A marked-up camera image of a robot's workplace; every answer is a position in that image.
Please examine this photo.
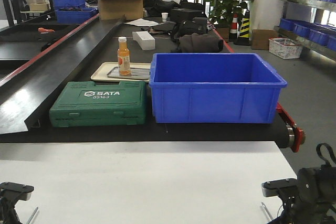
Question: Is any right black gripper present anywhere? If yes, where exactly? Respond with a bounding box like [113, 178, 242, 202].
[272, 167, 335, 223]

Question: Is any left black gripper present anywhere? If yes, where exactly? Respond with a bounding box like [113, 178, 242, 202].
[1, 197, 20, 223]

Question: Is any green-black screwdriver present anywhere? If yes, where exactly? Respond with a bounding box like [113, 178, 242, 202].
[26, 207, 39, 224]
[260, 202, 274, 221]

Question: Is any beige plastic tray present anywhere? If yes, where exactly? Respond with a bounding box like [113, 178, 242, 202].
[91, 62, 151, 82]

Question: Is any small metal tray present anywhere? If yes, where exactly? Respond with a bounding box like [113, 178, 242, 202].
[107, 67, 150, 80]

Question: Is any green SATA tool case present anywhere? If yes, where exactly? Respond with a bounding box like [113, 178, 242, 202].
[49, 81, 146, 127]

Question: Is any metal shelf rack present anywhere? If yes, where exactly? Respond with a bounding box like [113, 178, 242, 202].
[274, 0, 335, 61]

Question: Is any white plastic basket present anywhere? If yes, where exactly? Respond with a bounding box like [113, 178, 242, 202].
[269, 38, 303, 59]

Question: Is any large blue plastic bin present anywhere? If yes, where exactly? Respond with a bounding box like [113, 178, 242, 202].
[149, 53, 287, 124]

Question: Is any brown cardboard box on floor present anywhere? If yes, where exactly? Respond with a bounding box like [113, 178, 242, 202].
[251, 29, 278, 50]

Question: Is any yellow black traffic cone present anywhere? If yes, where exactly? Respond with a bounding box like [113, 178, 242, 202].
[234, 10, 250, 46]

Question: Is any orange white traffic cone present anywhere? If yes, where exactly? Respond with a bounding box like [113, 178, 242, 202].
[229, 13, 238, 41]

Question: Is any orange juice bottle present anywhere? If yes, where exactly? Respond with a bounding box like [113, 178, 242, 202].
[117, 36, 131, 75]

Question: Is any dark folded cloth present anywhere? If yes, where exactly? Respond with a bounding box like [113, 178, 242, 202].
[171, 33, 224, 53]

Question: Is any white foam block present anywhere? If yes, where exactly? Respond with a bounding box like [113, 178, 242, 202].
[132, 31, 155, 50]

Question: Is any black equipment box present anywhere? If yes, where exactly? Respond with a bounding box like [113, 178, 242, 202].
[169, 8, 205, 23]

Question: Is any large cardboard box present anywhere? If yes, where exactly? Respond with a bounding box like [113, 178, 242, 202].
[98, 0, 144, 20]

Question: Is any white paper cup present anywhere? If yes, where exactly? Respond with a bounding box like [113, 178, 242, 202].
[161, 13, 168, 22]

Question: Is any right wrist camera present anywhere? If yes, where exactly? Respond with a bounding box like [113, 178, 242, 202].
[261, 178, 298, 197]

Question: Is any red conveyor frame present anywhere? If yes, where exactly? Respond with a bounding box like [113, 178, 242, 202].
[276, 102, 306, 153]

